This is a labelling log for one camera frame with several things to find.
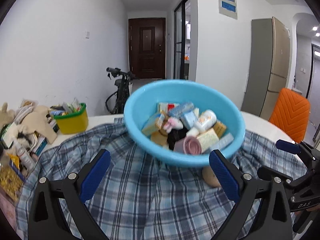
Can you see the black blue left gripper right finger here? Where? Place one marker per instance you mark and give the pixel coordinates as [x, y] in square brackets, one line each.
[273, 218]

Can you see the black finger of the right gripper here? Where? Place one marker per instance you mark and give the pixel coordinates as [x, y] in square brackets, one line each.
[268, 174]

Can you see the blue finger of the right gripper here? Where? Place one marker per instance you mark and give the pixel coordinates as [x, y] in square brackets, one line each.
[288, 147]

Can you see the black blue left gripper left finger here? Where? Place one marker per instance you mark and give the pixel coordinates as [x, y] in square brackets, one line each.
[46, 217]

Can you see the white small bottle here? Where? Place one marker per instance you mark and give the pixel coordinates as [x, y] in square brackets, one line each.
[206, 121]

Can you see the clear plastic small box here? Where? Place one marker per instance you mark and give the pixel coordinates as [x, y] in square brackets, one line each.
[224, 141]

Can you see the gold blue cigarette pack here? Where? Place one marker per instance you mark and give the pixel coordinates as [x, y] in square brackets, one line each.
[153, 124]

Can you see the orange chair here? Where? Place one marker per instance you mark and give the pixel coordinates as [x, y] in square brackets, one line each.
[291, 114]

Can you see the yellow snack packet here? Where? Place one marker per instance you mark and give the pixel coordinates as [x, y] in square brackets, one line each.
[219, 128]

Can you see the pale green soap box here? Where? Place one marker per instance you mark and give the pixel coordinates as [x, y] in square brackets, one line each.
[207, 139]

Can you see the grey gold refrigerator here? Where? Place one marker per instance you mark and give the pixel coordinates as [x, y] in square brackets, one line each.
[268, 68]

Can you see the light blue tissue pack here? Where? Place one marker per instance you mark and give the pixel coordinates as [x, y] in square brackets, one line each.
[188, 119]

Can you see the black hair scrunchie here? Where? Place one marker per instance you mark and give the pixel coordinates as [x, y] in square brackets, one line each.
[176, 135]

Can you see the blue plaid cloth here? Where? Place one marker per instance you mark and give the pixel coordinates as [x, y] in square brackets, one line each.
[139, 197]

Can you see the beige plush toy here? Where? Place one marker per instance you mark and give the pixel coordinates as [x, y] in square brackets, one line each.
[37, 121]

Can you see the yellow green bin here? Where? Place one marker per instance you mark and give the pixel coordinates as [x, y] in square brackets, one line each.
[74, 122]

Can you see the blue patterned packet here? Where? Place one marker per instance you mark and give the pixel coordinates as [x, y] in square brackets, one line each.
[180, 109]

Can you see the tan translucent soap bar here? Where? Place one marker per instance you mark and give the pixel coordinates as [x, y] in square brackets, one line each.
[159, 139]

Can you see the white red medicine box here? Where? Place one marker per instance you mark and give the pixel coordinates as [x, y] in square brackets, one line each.
[166, 106]

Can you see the black scooter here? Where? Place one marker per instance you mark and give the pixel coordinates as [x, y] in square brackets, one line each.
[123, 92]

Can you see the dark brown door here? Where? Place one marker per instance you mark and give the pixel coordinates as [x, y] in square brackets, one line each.
[147, 47]

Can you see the white wall switch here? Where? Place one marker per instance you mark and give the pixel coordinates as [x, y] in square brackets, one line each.
[87, 34]

